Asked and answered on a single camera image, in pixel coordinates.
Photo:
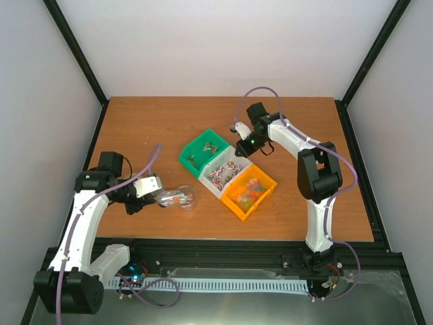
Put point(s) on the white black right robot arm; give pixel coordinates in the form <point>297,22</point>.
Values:
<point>319,174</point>

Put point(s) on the green plastic bin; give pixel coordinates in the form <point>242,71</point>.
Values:
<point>200,151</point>

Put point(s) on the black aluminium frame rail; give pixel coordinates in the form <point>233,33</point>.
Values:
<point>287,258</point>

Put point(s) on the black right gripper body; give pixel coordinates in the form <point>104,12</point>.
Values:
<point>244,147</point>

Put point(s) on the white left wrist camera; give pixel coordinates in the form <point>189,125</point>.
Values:
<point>147,185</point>

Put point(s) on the white translucent plastic bin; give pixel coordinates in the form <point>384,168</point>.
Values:
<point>222,170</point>

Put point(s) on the light blue slotted cable duct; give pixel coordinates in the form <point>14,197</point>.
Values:
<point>213,285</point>

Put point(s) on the silver metal scoop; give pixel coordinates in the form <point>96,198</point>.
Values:
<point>166,198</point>

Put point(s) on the gold metal jar lid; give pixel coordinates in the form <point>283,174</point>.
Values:
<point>135,176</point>

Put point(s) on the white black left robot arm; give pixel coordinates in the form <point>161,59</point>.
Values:
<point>74,282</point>

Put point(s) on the clear plastic jar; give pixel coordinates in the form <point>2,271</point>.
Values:
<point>186,198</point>

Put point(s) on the orange plastic bin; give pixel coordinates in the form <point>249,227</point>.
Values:
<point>247,190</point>

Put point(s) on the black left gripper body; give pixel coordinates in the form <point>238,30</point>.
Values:
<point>139,203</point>

